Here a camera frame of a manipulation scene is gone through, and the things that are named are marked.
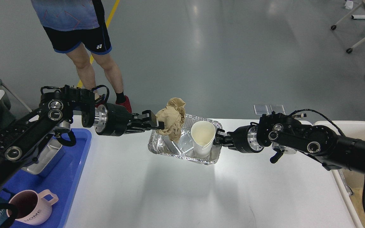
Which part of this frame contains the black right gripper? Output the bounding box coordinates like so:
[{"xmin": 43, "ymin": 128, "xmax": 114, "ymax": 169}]
[{"xmin": 214, "ymin": 125, "xmax": 264, "ymax": 153}]

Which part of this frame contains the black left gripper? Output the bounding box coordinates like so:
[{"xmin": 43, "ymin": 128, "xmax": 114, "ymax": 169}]
[{"xmin": 93, "ymin": 103, "xmax": 165, "ymax": 136}]

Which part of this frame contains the white paper cup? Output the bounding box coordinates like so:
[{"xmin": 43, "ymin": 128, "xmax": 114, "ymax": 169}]
[{"xmin": 191, "ymin": 121, "xmax": 216, "ymax": 159}]

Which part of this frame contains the brown paper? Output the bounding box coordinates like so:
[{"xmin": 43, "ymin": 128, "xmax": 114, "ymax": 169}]
[{"xmin": 156, "ymin": 97, "xmax": 186, "ymax": 143}]

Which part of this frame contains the aluminium foil tray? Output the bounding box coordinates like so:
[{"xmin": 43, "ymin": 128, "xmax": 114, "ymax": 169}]
[{"xmin": 148, "ymin": 114, "xmax": 223, "ymax": 165}]

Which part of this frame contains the stainless steel rectangular container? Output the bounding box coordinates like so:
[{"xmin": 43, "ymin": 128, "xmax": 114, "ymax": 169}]
[{"xmin": 22, "ymin": 138, "xmax": 65, "ymax": 178}]

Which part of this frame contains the pink home mug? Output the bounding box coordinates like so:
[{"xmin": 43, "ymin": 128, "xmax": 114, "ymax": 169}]
[{"xmin": 6, "ymin": 189, "xmax": 59, "ymax": 225}]

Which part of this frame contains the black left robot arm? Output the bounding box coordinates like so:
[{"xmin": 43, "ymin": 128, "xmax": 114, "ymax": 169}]
[{"xmin": 0, "ymin": 85, "xmax": 165, "ymax": 215}]

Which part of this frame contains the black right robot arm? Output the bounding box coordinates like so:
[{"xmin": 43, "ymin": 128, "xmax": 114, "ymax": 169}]
[{"xmin": 213, "ymin": 110, "xmax": 365, "ymax": 214}]

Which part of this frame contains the left floor outlet plate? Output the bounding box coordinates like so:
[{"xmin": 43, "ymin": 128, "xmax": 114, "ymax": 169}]
[{"xmin": 253, "ymin": 104, "xmax": 270, "ymax": 116}]

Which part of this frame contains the blue plastic tray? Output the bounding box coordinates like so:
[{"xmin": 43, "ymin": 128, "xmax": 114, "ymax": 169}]
[{"xmin": 0, "ymin": 129, "xmax": 92, "ymax": 228}]

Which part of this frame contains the standing person in shorts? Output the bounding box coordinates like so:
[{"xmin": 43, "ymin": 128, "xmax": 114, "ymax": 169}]
[{"xmin": 31, "ymin": 0, "xmax": 132, "ymax": 112}]

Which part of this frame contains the beige plastic bin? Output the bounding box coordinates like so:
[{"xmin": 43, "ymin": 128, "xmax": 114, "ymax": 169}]
[{"xmin": 314, "ymin": 121, "xmax": 365, "ymax": 228}]

